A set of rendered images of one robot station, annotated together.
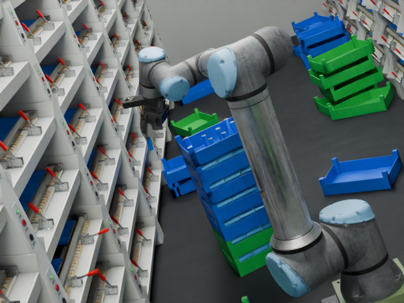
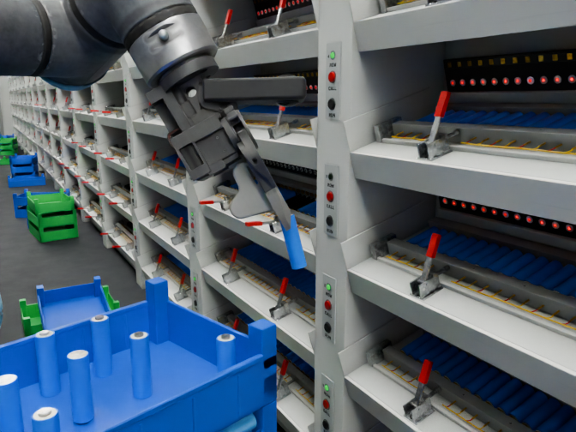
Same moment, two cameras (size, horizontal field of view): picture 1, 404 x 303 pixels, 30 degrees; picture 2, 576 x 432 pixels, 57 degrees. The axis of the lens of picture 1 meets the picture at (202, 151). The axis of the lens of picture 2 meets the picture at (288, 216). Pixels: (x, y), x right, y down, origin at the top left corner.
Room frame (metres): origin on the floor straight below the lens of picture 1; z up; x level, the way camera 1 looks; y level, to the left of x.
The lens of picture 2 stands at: (3.14, -0.20, 0.77)
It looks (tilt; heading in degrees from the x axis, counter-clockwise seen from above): 13 degrees down; 143
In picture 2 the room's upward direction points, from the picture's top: straight up
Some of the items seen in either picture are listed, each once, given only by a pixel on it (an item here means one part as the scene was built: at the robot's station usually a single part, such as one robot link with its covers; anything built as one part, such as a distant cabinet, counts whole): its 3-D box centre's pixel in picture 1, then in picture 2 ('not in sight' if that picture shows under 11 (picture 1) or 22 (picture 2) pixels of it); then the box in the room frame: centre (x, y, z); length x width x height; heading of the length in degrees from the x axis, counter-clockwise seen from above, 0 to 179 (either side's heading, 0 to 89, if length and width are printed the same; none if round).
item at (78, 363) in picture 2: (220, 136); (81, 387); (2.68, -0.09, 0.52); 0.02 x 0.02 x 0.06
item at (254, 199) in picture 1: (241, 190); not in sight; (2.68, -0.09, 0.28); 0.30 x 0.20 x 0.08; 100
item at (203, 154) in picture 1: (220, 134); (80, 383); (2.68, -0.09, 0.52); 0.30 x 0.20 x 0.08; 100
